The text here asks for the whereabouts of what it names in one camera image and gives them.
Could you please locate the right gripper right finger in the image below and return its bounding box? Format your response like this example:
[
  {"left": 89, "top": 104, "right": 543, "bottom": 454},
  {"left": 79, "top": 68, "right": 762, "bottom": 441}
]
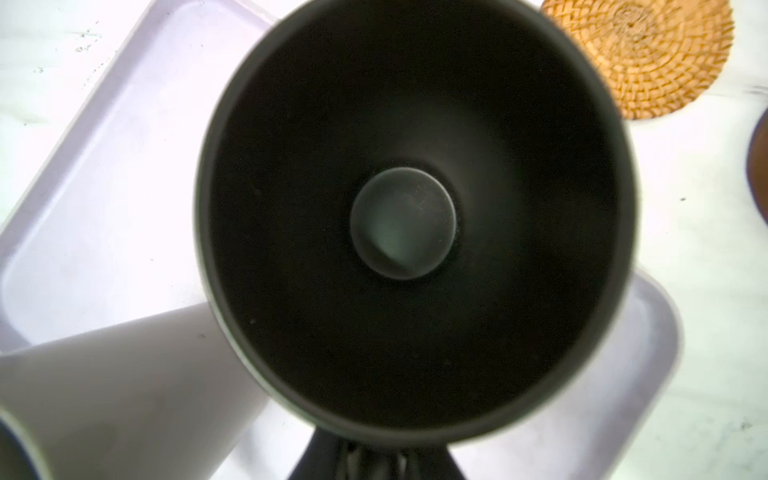
[{"left": 407, "top": 445, "right": 465, "bottom": 480}]

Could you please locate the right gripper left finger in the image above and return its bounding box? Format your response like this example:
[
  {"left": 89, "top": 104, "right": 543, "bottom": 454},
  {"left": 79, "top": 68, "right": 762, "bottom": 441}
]
[{"left": 288, "top": 428, "right": 348, "bottom": 480}]

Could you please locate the dark grey mug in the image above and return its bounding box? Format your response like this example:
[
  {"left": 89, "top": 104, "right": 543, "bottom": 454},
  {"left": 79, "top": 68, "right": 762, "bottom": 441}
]
[{"left": 1, "top": 304, "right": 267, "bottom": 479}]

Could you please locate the black mug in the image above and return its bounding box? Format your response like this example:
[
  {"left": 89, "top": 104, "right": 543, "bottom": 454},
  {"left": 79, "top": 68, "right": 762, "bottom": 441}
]
[{"left": 195, "top": 1, "right": 637, "bottom": 448}]

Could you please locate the brown wooden round coaster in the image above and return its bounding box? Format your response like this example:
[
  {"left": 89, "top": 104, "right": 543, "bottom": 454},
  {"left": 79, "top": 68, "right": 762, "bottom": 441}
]
[{"left": 746, "top": 110, "right": 768, "bottom": 223}]

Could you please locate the lavender rectangular mat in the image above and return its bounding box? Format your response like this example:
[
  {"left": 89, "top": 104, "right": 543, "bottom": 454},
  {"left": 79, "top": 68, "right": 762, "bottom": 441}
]
[{"left": 1, "top": 1, "right": 681, "bottom": 479}]

